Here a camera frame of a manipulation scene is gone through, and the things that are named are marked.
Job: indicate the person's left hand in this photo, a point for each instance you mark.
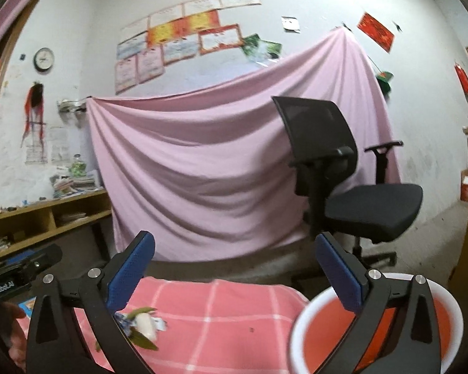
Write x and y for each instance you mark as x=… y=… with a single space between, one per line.
x=17 y=331

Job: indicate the pink checked tablecloth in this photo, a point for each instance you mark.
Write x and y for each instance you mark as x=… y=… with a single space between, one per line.
x=218 y=319

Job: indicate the pink curtain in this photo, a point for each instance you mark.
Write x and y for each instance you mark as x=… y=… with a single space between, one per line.
x=11 y=4

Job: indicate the black white wall sticker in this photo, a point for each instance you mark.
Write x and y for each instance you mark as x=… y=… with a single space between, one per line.
x=290 y=24

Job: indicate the blue illustrated book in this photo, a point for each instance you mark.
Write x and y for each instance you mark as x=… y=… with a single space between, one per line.
x=29 y=304

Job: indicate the thin paper pile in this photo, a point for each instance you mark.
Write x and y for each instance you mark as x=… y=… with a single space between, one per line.
x=72 y=217

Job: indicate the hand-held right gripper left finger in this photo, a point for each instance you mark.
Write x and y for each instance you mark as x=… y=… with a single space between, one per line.
x=129 y=272

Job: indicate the red bucket with white rim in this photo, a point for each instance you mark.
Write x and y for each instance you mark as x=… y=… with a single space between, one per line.
x=327 y=335

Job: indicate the group of wall certificates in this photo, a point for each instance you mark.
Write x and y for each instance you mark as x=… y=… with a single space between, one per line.
x=179 y=35

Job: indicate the wooden shelf desk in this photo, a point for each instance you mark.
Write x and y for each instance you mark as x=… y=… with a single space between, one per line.
x=43 y=218

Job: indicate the white wall paper sheet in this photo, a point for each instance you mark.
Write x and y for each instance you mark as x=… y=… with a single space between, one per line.
x=58 y=144

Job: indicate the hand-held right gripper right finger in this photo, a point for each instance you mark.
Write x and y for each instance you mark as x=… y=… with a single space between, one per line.
x=341 y=276

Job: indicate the wooden window frame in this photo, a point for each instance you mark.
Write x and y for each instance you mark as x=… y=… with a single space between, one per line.
x=0 y=85

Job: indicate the wall calendar sheet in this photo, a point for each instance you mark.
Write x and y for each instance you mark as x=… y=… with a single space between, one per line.
x=36 y=150

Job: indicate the small red box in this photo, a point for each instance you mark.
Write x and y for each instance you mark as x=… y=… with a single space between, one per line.
x=467 y=189

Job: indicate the black office chair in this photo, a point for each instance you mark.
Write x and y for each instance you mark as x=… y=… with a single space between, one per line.
x=358 y=206

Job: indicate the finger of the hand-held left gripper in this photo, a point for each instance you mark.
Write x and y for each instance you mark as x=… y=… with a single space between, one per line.
x=45 y=257

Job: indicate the round wall clock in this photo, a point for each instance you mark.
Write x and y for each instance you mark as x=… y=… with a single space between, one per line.
x=44 y=59

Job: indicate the green cap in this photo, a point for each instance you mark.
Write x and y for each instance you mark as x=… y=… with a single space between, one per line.
x=385 y=80

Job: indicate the green filled glass jar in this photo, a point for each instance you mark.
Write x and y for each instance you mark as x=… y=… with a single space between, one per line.
x=78 y=167

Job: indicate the red diamond wall paper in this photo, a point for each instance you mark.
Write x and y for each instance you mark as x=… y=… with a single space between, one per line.
x=376 y=31

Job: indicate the red black hanging decoration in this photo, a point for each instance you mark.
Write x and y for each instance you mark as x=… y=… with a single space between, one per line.
x=35 y=105

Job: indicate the pink hanging sheet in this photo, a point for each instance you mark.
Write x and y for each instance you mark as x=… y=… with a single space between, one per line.
x=202 y=156

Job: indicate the stack of books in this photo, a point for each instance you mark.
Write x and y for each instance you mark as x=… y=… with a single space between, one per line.
x=76 y=185

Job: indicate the red hanging ornament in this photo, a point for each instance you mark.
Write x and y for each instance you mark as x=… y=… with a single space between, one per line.
x=463 y=80

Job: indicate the green photo prints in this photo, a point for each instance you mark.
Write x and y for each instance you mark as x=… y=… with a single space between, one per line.
x=261 y=48

